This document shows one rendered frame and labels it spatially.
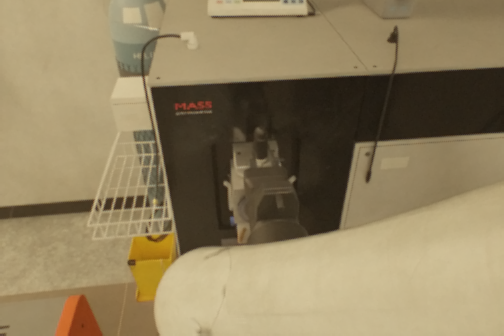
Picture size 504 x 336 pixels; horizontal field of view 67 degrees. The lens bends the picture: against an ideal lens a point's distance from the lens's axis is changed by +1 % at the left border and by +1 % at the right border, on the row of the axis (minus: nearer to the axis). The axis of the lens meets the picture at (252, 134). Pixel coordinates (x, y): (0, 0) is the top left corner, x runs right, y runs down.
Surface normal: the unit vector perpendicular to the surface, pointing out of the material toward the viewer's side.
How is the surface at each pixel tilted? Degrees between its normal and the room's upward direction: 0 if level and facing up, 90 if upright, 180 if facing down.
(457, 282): 61
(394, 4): 90
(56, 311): 0
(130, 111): 90
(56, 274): 0
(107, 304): 0
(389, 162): 90
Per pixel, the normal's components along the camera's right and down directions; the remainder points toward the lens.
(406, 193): 0.11, 0.58
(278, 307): -0.73, -0.15
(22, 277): 0.00, -0.82
